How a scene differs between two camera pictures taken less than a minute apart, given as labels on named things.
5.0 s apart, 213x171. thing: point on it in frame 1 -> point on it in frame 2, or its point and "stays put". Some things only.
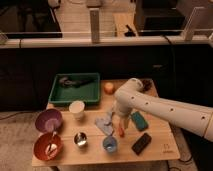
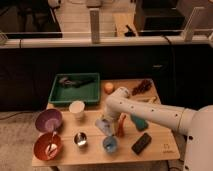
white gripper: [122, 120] -> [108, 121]
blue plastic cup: [110, 144] stays put
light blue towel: [104, 121] stays put
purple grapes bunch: [146, 85] stays put
